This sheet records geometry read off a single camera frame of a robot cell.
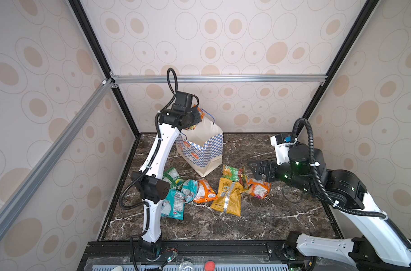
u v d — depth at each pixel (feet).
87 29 2.39
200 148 2.59
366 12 2.26
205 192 2.80
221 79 2.97
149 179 1.67
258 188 2.94
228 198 2.77
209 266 2.21
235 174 3.10
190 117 2.34
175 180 3.08
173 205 2.73
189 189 2.80
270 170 1.59
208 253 2.47
